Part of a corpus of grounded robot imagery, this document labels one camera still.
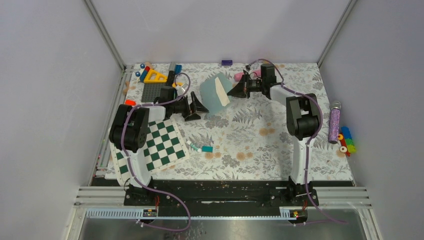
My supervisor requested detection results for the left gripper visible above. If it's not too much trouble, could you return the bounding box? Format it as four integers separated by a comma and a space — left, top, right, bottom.
169, 92, 209, 122

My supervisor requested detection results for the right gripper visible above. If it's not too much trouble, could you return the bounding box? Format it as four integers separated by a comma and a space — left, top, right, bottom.
227, 73, 265, 100

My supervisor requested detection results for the green white glue stick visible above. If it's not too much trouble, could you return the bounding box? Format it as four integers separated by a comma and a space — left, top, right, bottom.
186, 140, 202, 153

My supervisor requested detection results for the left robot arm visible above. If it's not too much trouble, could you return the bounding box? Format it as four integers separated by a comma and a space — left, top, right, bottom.
109, 86, 209, 206

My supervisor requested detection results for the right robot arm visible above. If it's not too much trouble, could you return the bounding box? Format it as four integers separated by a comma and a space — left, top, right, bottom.
227, 63, 323, 206

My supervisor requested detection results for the pink cylinder marker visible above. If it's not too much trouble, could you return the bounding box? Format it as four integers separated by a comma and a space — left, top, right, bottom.
233, 69, 261, 82

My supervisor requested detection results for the purple small brick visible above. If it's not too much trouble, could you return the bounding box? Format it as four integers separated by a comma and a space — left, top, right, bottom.
221, 59, 233, 66

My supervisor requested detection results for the small teal block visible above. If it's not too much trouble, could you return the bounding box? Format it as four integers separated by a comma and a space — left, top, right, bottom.
201, 146, 214, 153

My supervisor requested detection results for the blue lego brick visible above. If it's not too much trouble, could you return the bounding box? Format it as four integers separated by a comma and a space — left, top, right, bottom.
174, 64, 182, 75

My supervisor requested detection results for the green white checkerboard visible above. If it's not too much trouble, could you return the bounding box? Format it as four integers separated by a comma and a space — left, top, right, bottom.
109, 119, 190, 186

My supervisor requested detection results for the grey lego baseplate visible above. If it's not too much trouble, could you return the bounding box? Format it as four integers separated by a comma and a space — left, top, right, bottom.
138, 62, 176, 102

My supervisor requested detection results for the yellow triangle toy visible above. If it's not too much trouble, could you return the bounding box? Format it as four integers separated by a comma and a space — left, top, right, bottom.
143, 69, 168, 84

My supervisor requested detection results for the small red block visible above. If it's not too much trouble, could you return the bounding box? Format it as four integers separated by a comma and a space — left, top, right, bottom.
124, 99, 137, 107

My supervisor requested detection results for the purple glitter tube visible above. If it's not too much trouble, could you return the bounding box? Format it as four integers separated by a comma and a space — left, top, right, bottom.
328, 101, 342, 144

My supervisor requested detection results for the colourful stacked brick toy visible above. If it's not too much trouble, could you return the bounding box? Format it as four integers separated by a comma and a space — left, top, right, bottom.
337, 126, 357, 157

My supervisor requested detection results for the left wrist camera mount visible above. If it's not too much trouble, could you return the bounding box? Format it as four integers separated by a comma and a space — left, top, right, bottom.
175, 83, 188, 96

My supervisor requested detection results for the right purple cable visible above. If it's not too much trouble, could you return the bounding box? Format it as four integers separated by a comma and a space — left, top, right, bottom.
245, 58, 349, 228

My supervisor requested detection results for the purple cable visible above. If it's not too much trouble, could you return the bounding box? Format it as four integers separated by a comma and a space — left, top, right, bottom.
119, 72, 193, 233
245, 58, 349, 228

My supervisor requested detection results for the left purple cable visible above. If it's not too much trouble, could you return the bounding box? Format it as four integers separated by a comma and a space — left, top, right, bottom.
119, 72, 193, 233

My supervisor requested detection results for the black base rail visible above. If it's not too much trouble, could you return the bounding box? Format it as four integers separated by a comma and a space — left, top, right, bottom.
124, 179, 319, 217

